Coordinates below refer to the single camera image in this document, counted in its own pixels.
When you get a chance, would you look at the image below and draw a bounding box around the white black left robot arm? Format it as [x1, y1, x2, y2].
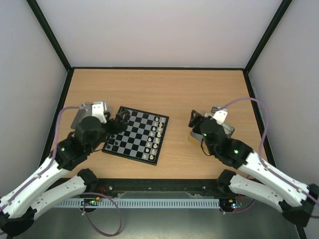
[0, 110, 130, 237]

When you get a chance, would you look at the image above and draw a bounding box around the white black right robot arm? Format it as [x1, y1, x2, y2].
[188, 109, 319, 227]

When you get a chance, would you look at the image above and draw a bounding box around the black white chess board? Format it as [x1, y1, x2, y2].
[102, 106, 169, 166]

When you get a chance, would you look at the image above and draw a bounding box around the silver metal tray right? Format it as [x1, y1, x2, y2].
[188, 108, 235, 144]

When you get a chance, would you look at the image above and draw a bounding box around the silver metal tray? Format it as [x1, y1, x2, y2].
[71, 101, 112, 130]
[188, 108, 235, 144]

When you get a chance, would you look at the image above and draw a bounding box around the silver metal tray left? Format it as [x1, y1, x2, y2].
[71, 101, 112, 130]

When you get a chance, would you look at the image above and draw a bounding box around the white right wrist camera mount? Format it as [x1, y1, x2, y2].
[211, 107, 228, 125]

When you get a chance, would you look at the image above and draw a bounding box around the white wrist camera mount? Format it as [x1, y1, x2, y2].
[92, 101, 108, 123]
[211, 107, 228, 125]

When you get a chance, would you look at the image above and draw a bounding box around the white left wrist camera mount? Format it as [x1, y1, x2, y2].
[92, 101, 108, 123]

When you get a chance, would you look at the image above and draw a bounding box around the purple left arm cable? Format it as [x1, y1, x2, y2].
[0, 106, 123, 237]

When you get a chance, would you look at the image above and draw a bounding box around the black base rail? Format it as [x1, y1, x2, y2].
[49, 177, 250, 200]

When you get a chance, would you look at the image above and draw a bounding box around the black enclosure frame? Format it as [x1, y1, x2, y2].
[4, 0, 307, 239]

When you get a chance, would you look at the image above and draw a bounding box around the light blue cable duct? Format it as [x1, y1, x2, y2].
[55, 198, 220, 209]

